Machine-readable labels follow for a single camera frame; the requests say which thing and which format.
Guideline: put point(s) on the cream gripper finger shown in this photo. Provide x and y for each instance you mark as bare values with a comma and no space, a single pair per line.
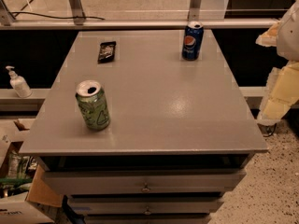
269,37
281,92

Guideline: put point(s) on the green soda can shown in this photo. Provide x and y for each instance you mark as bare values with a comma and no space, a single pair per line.
92,104

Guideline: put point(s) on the blue Pepsi can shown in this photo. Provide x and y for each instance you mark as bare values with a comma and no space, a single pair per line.
193,36

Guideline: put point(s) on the grey drawer cabinet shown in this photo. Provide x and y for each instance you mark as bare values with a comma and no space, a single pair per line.
165,113

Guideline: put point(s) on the top grey drawer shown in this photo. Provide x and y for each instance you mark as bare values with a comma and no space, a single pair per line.
143,182

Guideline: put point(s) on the grey drawer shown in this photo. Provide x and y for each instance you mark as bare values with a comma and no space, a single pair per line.
146,205
143,182

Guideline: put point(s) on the black snack packet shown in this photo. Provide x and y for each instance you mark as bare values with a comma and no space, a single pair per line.
107,52

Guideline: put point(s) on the white pump bottle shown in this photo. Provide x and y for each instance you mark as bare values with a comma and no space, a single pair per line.
18,83

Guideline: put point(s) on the cardboard box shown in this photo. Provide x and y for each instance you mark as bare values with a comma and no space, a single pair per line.
20,175

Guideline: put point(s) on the white box bottom left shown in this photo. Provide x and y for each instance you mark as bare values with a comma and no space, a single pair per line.
17,210

